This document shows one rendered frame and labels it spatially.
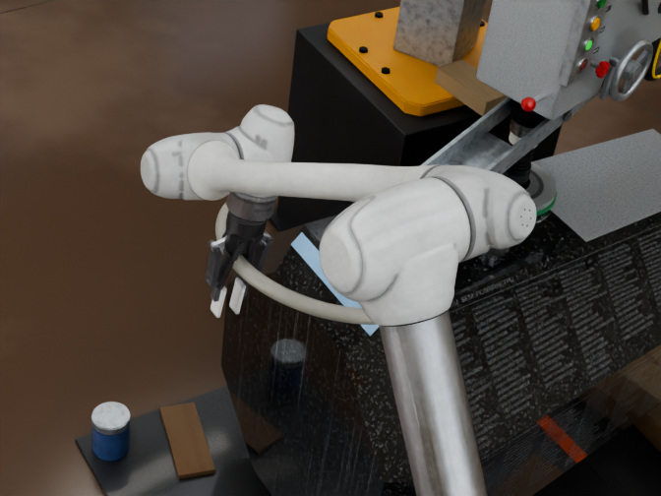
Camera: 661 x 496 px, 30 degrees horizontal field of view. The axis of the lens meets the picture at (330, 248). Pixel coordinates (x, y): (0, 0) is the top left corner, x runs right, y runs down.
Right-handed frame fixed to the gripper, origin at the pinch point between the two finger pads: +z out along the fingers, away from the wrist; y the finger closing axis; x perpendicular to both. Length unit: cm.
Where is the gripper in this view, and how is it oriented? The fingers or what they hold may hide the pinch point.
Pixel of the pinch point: (227, 298)
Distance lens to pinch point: 241.2
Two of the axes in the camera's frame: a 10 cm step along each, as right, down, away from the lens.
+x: -5.3, -5.6, 6.3
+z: -2.4, 8.2, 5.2
